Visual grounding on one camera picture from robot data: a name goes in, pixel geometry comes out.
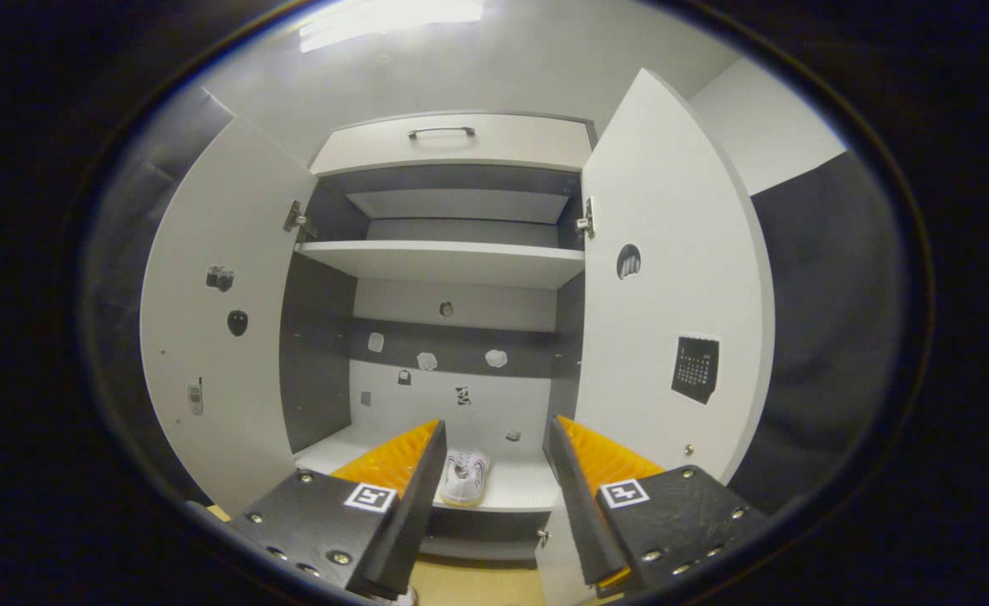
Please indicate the black backdrop cloth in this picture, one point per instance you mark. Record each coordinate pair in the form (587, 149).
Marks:
(831, 320)

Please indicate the white cabinet drawer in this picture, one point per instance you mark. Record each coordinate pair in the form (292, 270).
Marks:
(528, 147)

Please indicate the white shoe cabinet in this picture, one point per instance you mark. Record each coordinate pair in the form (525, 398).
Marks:
(435, 421)

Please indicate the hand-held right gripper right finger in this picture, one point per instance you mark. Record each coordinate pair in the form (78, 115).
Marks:
(578, 513)

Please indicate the white shoe cabinet door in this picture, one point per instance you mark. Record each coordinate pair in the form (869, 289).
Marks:
(654, 210)
(241, 421)

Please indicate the white cabinet shelf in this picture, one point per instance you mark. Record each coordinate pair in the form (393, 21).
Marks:
(443, 263)
(460, 206)

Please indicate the ceiling light panel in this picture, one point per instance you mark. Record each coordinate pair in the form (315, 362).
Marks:
(393, 21)

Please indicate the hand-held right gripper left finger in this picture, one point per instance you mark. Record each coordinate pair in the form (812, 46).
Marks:
(414, 513)

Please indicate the metal door hinge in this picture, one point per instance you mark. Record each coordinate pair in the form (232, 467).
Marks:
(586, 220)
(299, 220)

